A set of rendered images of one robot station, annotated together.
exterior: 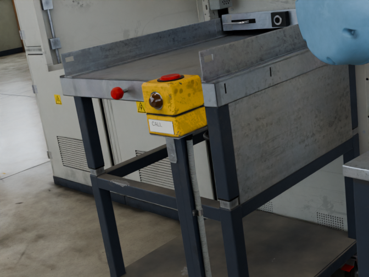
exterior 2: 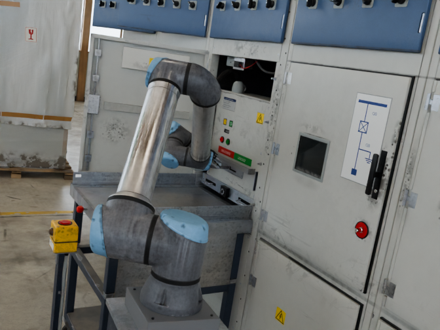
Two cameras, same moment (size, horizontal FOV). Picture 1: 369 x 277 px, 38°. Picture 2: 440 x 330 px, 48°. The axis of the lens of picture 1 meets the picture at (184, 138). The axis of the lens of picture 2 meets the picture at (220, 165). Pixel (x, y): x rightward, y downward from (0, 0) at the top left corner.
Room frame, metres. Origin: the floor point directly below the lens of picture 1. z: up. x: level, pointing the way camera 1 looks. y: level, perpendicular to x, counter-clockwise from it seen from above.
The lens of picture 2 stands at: (-0.56, -0.81, 1.53)
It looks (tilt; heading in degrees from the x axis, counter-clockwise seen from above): 12 degrees down; 11
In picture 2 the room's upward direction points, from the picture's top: 9 degrees clockwise
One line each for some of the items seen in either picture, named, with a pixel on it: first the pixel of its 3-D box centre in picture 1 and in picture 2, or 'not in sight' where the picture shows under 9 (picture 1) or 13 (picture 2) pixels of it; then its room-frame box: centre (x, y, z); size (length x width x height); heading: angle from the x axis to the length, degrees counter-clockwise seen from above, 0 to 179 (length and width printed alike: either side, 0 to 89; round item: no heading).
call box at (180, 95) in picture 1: (174, 105); (63, 236); (0.96, 0.01, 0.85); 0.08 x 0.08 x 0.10; 43
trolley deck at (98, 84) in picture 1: (212, 62); (158, 207); (1.60, -0.12, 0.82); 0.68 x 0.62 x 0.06; 133
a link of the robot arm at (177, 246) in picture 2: not in sight; (178, 242); (0.78, -0.46, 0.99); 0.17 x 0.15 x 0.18; 100
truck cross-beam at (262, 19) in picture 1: (286, 17); (230, 191); (1.87, -0.41, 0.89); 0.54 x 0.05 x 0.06; 43
